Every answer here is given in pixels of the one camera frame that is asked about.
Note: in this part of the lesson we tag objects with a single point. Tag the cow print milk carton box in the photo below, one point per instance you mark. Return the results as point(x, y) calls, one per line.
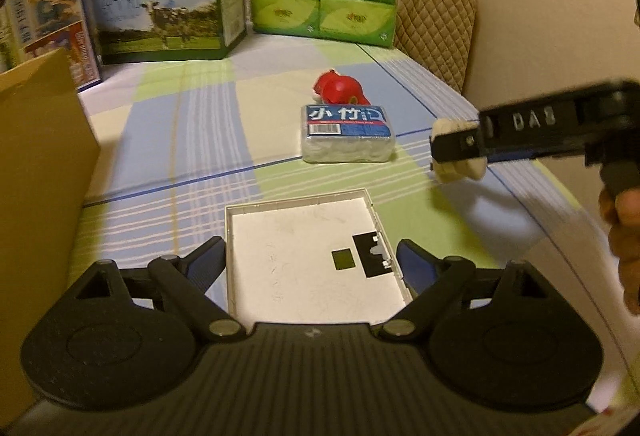
point(150, 16)

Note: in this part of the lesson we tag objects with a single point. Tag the red plastic toy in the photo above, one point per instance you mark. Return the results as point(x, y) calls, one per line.
point(340, 89)

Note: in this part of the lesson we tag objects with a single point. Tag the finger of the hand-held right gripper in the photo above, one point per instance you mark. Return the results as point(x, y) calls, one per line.
point(457, 145)

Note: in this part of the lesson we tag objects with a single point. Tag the plaid bed sheet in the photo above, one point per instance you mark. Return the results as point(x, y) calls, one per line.
point(200, 116)

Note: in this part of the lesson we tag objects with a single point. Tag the blue printed carton box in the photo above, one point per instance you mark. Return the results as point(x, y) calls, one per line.
point(50, 16)

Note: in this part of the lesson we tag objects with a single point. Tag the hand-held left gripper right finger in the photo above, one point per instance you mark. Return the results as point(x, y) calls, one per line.
point(412, 266)

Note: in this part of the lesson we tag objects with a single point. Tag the person's right hand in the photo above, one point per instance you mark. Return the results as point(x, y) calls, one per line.
point(627, 236)

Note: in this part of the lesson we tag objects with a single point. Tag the white square plastic tray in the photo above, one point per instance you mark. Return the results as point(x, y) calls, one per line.
point(290, 256)

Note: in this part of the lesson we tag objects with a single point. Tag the blue label pocket tissue pack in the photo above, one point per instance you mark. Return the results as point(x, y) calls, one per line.
point(345, 146)

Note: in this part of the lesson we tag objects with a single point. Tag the beige quilted chair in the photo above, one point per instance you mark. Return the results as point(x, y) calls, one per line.
point(435, 16)

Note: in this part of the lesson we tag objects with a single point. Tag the brown cardboard box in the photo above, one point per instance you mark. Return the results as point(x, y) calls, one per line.
point(40, 166)

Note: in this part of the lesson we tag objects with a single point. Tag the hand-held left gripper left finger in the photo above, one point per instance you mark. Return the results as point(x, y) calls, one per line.
point(207, 261)

